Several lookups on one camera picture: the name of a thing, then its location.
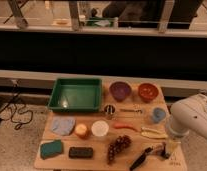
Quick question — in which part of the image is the black cable on floor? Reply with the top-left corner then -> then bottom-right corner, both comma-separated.
0,79 -> 34,131

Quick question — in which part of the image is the bunch of dark grapes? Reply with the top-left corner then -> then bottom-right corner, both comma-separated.
107,135 -> 132,164

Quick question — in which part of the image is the wooden table board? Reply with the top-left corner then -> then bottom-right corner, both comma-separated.
33,77 -> 189,171

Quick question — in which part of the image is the purple bowl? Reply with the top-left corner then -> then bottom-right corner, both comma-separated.
109,81 -> 132,102

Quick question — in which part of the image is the small metal cup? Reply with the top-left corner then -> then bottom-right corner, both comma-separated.
104,105 -> 115,119

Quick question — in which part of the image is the white paper cup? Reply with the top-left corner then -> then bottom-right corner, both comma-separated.
91,120 -> 109,137

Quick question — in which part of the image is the black handled brush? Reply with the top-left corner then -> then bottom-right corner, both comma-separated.
129,143 -> 170,171

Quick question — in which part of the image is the yellow banana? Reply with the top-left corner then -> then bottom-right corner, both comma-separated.
141,127 -> 167,139

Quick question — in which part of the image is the black sponge block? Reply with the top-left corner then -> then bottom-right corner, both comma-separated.
69,147 -> 93,158

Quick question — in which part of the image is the green plastic tray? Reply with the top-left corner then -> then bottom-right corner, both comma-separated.
48,78 -> 102,112

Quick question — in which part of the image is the light blue cloth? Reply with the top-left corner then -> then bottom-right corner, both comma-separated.
50,117 -> 76,136

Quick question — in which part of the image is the blue plastic cup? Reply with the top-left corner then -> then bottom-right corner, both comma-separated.
151,108 -> 166,123

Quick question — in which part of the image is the metal spoon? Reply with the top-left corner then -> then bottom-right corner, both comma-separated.
120,108 -> 143,114

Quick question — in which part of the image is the orange apple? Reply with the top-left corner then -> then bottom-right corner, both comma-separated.
75,124 -> 89,138

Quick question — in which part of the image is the teal sponge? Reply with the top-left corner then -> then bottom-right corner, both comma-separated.
40,140 -> 63,159

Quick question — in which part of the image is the red bowl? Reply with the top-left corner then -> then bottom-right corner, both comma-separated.
138,83 -> 159,103

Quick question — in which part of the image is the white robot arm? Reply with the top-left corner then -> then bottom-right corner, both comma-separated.
165,94 -> 207,139

